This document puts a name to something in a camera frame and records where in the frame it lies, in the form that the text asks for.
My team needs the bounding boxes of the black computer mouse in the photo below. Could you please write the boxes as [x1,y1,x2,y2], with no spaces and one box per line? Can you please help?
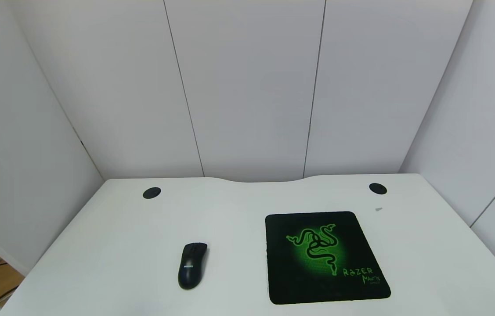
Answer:
[178,242,208,290]

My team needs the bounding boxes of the black green snake-logo mouse pad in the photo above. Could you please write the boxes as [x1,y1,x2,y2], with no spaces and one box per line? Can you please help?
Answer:
[265,211,391,305]

